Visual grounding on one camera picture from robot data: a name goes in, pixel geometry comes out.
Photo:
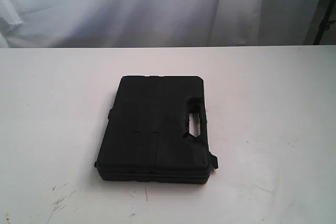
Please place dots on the black plastic tool case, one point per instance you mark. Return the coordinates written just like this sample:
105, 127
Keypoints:
157, 132

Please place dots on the white backdrop curtain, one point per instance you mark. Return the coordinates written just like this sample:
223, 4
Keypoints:
154, 23

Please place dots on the black metal stand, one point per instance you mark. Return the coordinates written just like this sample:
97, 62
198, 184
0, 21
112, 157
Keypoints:
325, 23

